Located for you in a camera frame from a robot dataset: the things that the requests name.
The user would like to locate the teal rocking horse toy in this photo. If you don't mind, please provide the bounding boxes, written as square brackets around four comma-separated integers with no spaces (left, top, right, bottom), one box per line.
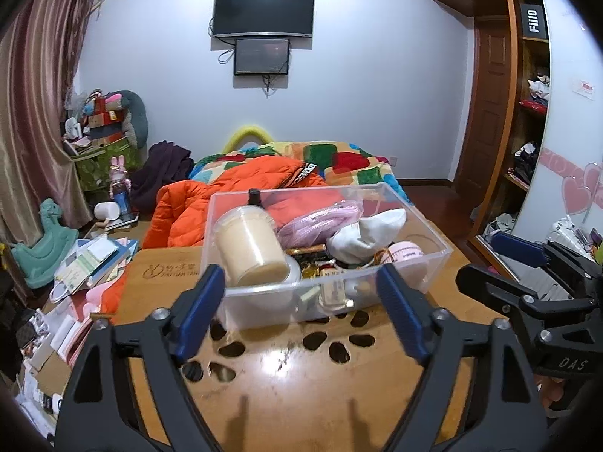
[11,198,79,289]

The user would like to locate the wooden wardrobe shelves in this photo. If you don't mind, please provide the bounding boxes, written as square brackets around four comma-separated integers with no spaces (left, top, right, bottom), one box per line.
[471,0,550,248]

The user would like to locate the black wall television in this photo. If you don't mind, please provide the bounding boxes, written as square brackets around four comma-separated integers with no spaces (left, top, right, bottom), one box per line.
[211,0,315,38]

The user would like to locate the orange puffer jacket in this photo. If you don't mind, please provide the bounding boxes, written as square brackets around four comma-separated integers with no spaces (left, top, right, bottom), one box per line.
[100,154,350,316]

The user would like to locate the clear plastic storage bin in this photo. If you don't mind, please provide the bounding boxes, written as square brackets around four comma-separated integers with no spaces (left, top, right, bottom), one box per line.
[201,184,452,330]

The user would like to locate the grey plush toy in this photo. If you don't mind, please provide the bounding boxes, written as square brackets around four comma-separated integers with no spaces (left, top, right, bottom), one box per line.
[105,90,148,150]

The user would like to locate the white cloth pouch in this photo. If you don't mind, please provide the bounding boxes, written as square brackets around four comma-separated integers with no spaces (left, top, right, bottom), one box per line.
[326,208,408,264]

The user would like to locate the small wall monitor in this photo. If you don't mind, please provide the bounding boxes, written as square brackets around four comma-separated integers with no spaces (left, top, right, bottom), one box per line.
[234,38,290,76]

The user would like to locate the green storage box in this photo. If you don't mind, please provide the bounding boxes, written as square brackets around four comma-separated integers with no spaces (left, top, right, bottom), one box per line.
[73,139,141,192]

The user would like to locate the wooden door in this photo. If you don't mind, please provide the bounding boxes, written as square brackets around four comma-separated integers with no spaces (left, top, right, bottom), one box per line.
[454,20,511,208]

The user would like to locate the colourful patchwork blanket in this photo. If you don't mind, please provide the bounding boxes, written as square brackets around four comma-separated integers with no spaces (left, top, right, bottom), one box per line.
[189,141,412,204]

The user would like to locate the stack of books and papers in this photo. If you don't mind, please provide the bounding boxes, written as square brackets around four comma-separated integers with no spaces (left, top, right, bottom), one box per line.
[49,235,139,304]

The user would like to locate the beige lidded plastic tub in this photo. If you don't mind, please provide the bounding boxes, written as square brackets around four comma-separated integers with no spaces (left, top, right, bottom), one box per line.
[213,205,289,288]

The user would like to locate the black Fiio box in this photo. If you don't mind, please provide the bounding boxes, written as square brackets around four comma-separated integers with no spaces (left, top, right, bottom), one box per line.
[520,3,548,41]

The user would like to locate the dark purple garment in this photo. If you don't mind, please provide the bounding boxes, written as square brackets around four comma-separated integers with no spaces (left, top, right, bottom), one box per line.
[130,141,194,213]

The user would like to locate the white round jar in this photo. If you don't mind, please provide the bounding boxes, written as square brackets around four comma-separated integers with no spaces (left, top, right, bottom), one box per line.
[241,254,302,310]

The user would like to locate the tan 4B eraser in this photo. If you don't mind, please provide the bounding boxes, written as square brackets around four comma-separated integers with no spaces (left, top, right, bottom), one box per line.
[318,281,354,311]

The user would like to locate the yellow curved pillow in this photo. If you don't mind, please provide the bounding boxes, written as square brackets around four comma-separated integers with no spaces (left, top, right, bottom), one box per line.
[222,125,273,154]

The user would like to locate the dark green spray bottle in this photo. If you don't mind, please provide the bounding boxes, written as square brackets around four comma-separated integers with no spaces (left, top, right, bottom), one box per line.
[247,189,263,208]

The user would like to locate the pink bunny bottle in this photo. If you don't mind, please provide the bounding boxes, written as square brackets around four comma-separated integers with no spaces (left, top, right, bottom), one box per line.
[109,155,134,220]

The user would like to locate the pink rope bundle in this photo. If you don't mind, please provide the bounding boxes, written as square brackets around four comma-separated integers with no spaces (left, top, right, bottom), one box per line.
[276,199,365,251]

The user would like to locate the white mug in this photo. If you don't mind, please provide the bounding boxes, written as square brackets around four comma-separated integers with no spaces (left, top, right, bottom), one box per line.
[94,201,121,221]

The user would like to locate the pink striped curtain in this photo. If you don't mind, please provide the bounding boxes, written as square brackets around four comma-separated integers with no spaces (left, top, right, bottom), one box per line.
[1,0,94,245]

